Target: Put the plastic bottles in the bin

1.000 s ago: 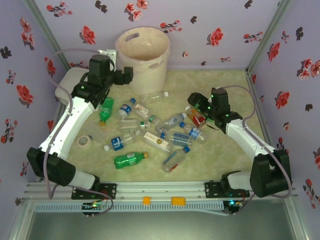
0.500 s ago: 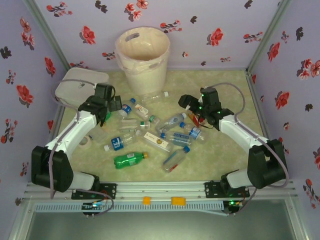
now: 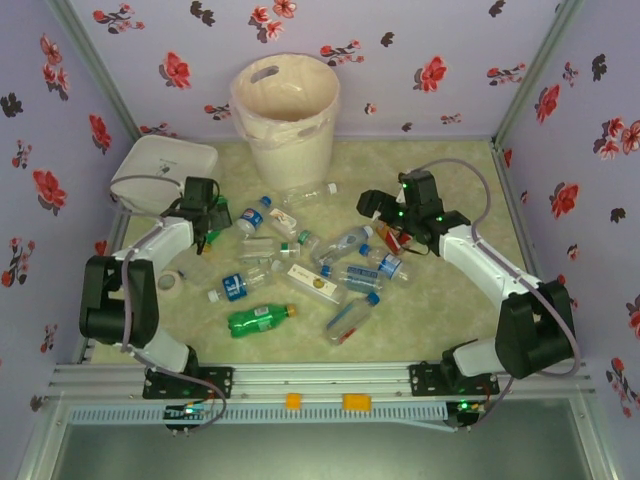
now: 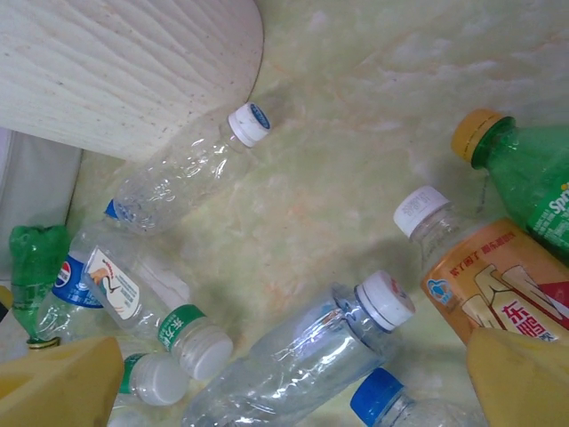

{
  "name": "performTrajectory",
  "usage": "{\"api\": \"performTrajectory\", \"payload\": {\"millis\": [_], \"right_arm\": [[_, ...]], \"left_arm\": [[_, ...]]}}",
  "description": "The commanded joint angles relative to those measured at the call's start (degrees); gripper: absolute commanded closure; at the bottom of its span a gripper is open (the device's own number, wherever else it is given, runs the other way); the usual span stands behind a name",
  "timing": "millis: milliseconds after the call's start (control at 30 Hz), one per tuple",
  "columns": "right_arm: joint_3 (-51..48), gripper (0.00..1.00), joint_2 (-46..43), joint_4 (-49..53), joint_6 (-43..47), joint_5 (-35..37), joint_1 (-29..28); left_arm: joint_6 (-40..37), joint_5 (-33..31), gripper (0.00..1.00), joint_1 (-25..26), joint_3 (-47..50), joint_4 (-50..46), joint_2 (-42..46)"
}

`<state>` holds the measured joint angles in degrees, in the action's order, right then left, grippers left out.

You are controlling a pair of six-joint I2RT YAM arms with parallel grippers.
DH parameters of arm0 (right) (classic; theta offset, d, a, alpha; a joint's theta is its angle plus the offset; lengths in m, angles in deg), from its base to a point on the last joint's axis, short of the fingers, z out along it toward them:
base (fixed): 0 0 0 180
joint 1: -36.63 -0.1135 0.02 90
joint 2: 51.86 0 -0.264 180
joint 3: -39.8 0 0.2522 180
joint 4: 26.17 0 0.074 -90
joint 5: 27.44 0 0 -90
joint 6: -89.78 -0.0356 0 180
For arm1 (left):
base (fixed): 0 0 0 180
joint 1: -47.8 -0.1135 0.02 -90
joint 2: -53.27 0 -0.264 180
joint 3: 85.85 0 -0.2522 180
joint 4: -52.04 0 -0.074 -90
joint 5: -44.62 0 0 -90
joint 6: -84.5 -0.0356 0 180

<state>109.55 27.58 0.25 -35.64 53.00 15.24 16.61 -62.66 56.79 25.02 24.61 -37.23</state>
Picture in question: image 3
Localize clear bottle light blue cap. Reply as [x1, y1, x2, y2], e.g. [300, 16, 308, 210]
[309, 224, 376, 266]

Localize aluminium frame bar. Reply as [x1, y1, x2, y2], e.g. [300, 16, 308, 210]
[564, 394, 624, 480]
[14, 394, 69, 480]

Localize grey metal panel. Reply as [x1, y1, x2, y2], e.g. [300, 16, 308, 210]
[49, 424, 594, 480]

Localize white tape roll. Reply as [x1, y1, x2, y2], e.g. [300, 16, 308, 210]
[156, 269, 185, 300]

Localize clear bottle white cap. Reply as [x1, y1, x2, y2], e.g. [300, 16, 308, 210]
[281, 182, 339, 209]

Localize white lidded plastic container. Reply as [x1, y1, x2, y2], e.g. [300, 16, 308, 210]
[109, 134, 220, 215]

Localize grey left arm cable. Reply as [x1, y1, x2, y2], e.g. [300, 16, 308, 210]
[107, 174, 227, 434]

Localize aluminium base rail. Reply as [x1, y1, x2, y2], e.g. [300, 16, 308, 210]
[49, 363, 592, 401]

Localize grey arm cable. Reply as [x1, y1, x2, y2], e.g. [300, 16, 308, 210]
[409, 158, 584, 431]
[107, 174, 227, 434]

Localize bottle with red swirl label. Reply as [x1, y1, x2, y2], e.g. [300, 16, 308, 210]
[268, 207, 299, 239]

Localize long blue label bottle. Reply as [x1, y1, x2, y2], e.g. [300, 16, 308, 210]
[319, 264, 387, 294]

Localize translucent plastic bin liner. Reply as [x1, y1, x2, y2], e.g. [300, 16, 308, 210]
[229, 52, 342, 151]

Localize aluminium corner post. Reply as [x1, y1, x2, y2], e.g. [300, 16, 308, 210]
[45, 0, 142, 142]
[492, 0, 586, 146]

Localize blue label bottle white cap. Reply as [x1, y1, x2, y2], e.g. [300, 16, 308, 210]
[207, 267, 274, 304]

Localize short blue label bottle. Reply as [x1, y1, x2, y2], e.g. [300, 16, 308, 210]
[359, 243, 415, 287]

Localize green bottle orange cap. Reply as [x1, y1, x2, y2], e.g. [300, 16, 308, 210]
[227, 303, 299, 341]

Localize white slotted cable duct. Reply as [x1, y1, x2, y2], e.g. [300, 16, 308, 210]
[67, 403, 447, 427]

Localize cream plastic bin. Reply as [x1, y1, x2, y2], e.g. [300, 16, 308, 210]
[229, 52, 342, 192]

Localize pepsi label bottle blue cap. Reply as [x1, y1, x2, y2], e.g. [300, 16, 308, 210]
[235, 195, 274, 234]

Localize white fruit label bottle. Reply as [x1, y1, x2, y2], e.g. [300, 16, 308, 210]
[271, 259, 347, 307]

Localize clear bottle blue strip label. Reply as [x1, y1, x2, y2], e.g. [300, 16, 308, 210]
[324, 291, 382, 347]

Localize grey right arm cable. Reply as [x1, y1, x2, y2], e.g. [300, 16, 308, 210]
[409, 158, 584, 431]

